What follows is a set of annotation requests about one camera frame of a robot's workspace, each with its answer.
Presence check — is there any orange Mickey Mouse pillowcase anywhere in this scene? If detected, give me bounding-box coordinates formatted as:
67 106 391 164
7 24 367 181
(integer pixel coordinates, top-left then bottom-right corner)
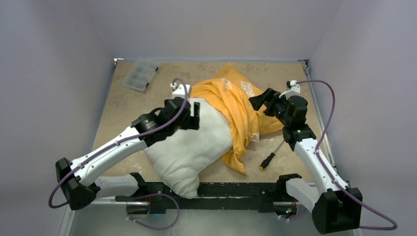
191 63 283 174

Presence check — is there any white pillow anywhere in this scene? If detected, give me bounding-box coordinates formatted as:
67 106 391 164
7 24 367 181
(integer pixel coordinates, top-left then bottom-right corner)
145 98 232 199

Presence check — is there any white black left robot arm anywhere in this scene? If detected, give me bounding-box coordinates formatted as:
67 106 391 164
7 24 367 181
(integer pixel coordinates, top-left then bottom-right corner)
48 97 200 210

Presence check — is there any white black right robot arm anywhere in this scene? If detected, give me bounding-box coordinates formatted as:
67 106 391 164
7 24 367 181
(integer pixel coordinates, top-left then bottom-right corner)
249 88 362 234

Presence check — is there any clear plastic organizer box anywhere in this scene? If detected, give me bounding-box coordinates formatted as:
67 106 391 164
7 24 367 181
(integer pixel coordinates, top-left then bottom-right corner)
121 59 159 93

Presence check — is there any black orange screwdriver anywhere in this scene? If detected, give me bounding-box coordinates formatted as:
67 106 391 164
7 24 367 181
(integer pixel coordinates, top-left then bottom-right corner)
259 140 285 170

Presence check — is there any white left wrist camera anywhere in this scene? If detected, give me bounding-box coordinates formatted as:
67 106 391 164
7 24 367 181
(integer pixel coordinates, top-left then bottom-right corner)
170 82 191 99

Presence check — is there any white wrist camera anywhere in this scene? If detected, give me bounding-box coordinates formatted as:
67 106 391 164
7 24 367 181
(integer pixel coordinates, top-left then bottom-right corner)
170 82 191 99
279 80 300 99

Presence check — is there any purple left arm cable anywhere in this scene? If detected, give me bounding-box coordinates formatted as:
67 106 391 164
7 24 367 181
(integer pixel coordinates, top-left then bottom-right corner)
48 78 190 209

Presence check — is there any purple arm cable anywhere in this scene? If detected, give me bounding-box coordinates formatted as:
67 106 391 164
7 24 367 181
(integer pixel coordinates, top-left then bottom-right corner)
295 79 399 231
48 78 190 209

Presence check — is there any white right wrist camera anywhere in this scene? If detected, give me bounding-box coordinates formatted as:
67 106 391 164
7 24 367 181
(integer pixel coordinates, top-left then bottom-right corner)
279 80 300 99

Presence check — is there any aluminium frame rail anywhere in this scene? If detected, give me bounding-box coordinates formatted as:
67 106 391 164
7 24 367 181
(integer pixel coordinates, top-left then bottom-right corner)
298 59 338 173

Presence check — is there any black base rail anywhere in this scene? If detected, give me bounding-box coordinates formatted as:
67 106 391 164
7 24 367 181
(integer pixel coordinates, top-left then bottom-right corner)
115 182 304 217

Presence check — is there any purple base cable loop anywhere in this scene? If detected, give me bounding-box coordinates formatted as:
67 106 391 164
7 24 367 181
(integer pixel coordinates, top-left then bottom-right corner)
125 193 180 231

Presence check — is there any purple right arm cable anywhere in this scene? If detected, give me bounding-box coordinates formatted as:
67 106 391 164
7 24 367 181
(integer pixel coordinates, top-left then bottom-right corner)
295 79 399 231

